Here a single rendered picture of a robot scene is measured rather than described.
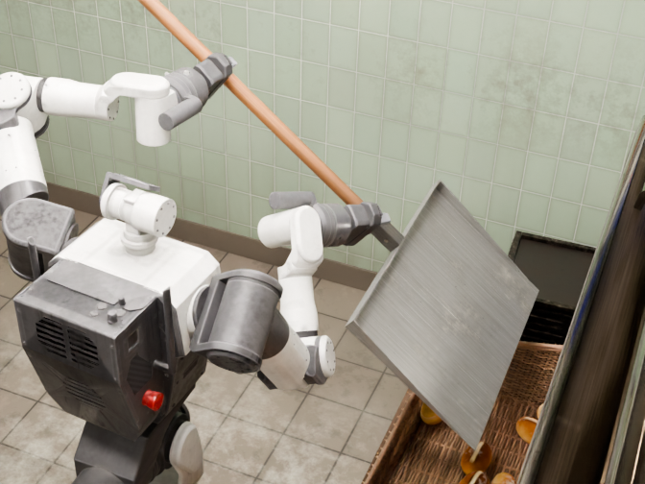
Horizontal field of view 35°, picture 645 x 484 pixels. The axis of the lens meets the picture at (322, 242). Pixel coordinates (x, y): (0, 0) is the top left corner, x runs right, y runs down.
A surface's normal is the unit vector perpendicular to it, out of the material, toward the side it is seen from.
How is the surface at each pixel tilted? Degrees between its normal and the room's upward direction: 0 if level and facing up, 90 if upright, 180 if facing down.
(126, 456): 45
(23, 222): 27
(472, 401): 37
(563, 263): 0
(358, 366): 0
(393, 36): 90
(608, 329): 9
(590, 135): 90
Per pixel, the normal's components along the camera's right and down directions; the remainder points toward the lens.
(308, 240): 0.67, -0.16
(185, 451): 0.92, 0.25
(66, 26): -0.39, 0.54
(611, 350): 0.18, -0.75
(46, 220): 0.18, -0.47
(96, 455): -0.25, -0.19
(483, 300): 0.58, -0.49
